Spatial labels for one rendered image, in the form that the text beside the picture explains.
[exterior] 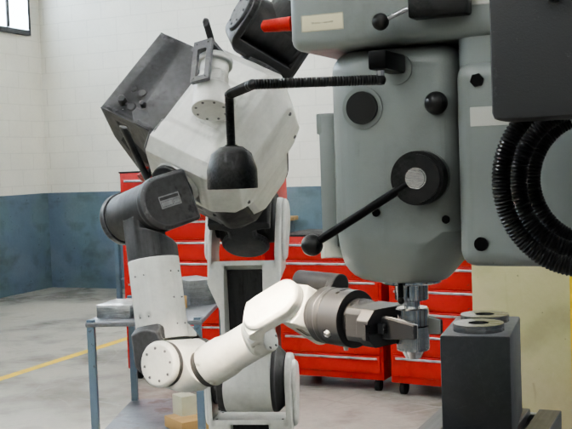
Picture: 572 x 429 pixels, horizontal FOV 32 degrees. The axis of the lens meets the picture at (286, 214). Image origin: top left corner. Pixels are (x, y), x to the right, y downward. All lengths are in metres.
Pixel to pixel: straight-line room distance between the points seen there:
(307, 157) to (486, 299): 8.15
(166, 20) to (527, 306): 9.38
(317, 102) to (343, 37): 9.87
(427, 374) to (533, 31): 5.31
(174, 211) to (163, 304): 0.16
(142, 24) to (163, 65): 10.39
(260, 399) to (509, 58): 1.29
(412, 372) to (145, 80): 4.59
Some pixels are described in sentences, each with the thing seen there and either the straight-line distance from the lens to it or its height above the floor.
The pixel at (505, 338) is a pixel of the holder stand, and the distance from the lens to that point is 1.76.
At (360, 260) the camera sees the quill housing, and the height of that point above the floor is 1.34.
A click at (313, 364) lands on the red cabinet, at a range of 6.60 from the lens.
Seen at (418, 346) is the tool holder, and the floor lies 1.22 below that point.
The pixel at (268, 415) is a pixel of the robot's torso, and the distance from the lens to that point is 2.23.
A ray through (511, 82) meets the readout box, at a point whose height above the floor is 1.55.
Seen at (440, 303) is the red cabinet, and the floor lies 0.60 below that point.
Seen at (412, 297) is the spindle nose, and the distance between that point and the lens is 1.42.
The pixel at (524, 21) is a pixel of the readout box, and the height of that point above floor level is 1.61.
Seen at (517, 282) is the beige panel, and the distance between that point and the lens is 3.17.
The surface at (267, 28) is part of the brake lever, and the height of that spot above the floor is 1.69.
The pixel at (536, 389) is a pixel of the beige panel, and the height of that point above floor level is 0.76.
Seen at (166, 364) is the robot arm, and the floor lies 1.15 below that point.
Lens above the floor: 1.48
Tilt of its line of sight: 3 degrees down
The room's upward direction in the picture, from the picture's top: 2 degrees counter-clockwise
